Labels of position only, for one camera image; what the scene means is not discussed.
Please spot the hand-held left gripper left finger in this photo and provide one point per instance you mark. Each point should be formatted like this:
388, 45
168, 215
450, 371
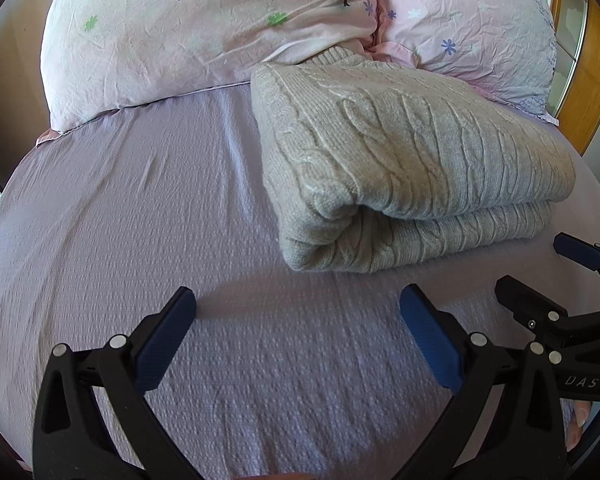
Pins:
162, 337

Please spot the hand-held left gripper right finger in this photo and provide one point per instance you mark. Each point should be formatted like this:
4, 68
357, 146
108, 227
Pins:
432, 337

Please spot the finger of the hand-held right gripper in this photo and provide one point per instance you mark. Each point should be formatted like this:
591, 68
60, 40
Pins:
577, 251
527, 302

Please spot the person's right hand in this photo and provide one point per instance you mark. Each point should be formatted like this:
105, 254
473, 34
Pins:
576, 425

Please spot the lilac textured bed sheet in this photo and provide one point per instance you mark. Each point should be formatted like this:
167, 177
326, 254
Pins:
130, 240

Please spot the wooden headboard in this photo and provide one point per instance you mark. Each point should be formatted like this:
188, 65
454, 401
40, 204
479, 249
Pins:
597, 75

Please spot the pink floral pillow with tree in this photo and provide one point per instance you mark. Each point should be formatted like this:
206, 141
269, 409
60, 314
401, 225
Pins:
180, 30

